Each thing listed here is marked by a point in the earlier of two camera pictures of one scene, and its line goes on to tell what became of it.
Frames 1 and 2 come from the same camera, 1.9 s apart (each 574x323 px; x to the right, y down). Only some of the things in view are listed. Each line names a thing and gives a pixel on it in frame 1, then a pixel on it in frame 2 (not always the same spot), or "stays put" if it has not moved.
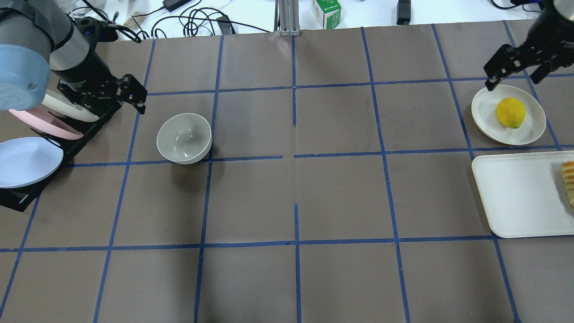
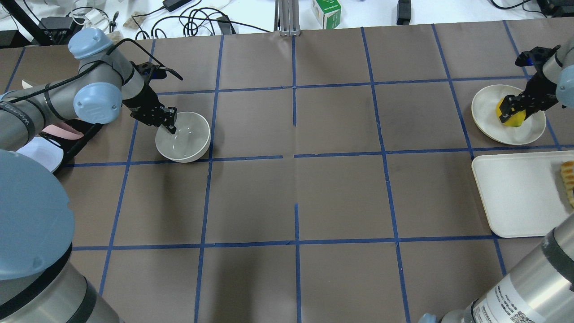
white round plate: x=484 y=120 stays put
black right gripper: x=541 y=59 to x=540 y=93
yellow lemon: x=510 y=111 stays put
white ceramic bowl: x=184 y=138 stays put
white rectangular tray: x=524 y=194 stays put
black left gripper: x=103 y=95 to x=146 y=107
